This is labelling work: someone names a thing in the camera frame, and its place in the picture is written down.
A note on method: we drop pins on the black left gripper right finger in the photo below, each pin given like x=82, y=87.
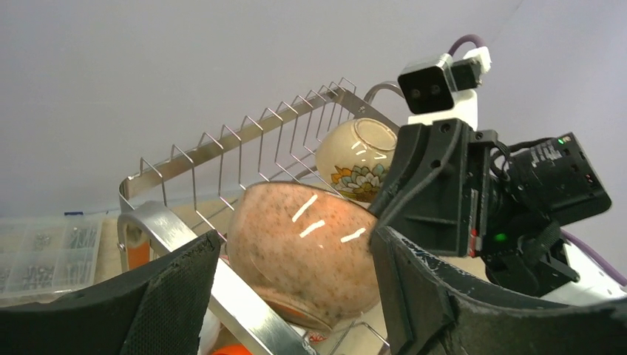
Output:
x=432, y=307

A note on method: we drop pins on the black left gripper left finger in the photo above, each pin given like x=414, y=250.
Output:
x=157, y=308

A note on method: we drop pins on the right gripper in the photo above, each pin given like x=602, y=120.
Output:
x=436, y=191

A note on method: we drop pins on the cream floral bowl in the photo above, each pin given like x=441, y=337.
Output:
x=355, y=158

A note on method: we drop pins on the pinkish brown speckled bowl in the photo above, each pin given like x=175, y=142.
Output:
x=304, y=251

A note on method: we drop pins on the stainless steel dish rack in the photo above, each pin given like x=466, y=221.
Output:
x=194, y=191

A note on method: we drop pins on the white bowl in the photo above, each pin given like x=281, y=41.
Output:
x=209, y=332

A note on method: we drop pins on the solid orange bowl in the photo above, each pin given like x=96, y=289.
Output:
x=235, y=349

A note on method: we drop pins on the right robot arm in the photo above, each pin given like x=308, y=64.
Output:
x=537, y=188

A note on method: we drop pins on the clear plastic organizer box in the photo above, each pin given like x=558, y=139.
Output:
x=43, y=258

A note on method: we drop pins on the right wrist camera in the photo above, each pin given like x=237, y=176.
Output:
x=442, y=88

